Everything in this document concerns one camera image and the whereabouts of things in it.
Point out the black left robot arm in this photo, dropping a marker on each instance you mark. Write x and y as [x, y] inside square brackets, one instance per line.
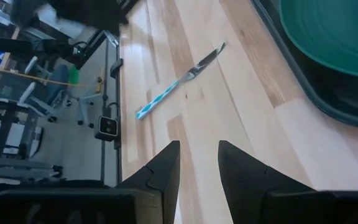
[82, 12]

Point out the black table clamp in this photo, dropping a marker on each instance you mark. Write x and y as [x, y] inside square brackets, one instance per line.
[116, 67]

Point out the white chair base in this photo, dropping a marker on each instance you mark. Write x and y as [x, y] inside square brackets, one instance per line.
[84, 105]

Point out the small table-level camera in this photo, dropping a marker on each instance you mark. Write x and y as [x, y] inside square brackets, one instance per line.
[108, 127]

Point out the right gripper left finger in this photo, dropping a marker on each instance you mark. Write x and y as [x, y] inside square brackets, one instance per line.
[163, 174]

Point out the green round plate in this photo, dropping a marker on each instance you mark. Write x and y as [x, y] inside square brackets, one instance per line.
[331, 28]

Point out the black aluminium table frame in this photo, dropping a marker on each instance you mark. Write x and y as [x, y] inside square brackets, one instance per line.
[105, 77]

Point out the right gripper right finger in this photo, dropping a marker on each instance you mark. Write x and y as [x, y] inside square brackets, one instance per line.
[244, 180]

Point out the small green object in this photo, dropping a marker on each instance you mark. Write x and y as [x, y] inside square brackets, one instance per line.
[74, 76]

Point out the grey office chair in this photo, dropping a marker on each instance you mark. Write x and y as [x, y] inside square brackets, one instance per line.
[54, 84]

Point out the dark green serving tray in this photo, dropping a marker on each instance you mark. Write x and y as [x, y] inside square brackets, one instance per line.
[346, 99]

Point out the black workstation beam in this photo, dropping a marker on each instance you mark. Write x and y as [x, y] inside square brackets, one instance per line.
[17, 46]

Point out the cluttered work desk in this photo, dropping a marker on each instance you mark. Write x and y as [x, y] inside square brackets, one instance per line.
[8, 124]

